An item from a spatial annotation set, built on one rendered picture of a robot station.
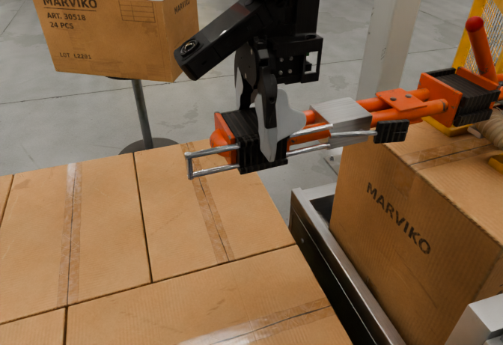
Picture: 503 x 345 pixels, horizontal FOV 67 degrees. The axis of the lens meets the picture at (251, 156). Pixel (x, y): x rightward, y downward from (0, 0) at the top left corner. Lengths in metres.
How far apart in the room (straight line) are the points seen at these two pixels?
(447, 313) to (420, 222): 0.16
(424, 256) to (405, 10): 1.27
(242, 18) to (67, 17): 1.53
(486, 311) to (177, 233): 0.82
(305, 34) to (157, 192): 0.91
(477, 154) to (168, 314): 0.74
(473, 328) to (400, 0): 1.49
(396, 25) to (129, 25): 1.15
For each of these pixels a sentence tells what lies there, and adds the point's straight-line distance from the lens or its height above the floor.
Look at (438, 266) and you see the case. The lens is 0.76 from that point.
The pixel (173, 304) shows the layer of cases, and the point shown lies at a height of 0.54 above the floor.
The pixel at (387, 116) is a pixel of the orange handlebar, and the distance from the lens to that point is 0.58.
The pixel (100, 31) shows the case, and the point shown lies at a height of 0.83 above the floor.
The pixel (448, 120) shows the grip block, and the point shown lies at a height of 1.06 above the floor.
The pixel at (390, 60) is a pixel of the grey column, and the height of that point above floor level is 0.69.
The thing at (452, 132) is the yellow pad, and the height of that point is 0.96.
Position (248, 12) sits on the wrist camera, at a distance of 0.42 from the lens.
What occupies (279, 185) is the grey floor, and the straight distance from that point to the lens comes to 2.09.
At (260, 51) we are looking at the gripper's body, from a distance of 0.42.
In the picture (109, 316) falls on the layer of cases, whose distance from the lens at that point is 1.00.
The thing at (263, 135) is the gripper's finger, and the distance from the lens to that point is 0.45.
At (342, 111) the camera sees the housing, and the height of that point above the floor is 1.09.
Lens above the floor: 1.36
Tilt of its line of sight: 36 degrees down
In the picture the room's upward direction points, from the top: straight up
